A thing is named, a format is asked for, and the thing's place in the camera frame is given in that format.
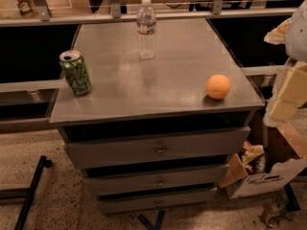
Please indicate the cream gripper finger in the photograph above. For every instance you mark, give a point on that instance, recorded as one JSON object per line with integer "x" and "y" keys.
{"x": 278, "y": 35}
{"x": 289, "y": 93}

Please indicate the orange fruit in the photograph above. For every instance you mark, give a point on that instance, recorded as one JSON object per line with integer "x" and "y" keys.
{"x": 218, "y": 87}

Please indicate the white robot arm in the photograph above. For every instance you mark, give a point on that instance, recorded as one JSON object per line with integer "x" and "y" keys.
{"x": 296, "y": 36}

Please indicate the green soda can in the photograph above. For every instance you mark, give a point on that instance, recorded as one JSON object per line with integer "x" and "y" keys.
{"x": 75, "y": 71}

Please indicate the cardboard box with trash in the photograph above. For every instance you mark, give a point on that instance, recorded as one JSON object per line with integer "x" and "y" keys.
{"x": 285, "y": 158}

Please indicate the top grey drawer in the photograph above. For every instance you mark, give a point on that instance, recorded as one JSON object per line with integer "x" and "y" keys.
{"x": 95, "y": 154}

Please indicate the grey drawer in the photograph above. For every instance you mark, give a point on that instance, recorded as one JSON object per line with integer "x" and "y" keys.
{"x": 155, "y": 201}
{"x": 144, "y": 181}
{"x": 95, "y": 154}

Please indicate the clear plastic water bottle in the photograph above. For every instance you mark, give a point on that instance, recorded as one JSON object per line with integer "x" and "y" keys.
{"x": 146, "y": 26}

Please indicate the grey drawer cabinet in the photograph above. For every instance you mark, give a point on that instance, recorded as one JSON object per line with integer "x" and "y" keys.
{"x": 133, "y": 98}

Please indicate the bottom grey drawer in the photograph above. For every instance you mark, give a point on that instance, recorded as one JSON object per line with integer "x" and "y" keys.
{"x": 155, "y": 201}

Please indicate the middle grey drawer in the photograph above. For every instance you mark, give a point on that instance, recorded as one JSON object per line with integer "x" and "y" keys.
{"x": 144, "y": 181}

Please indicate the grey metal railing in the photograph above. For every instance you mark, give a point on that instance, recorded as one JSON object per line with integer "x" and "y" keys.
{"x": 56, "y": 12}

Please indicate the orange toy figure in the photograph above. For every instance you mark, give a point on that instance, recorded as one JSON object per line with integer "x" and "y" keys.
{"x": 27, "y": 8}

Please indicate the black metal floor bar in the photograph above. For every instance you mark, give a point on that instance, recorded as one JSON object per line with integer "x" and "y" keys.
{"x": 42, "y": 163}

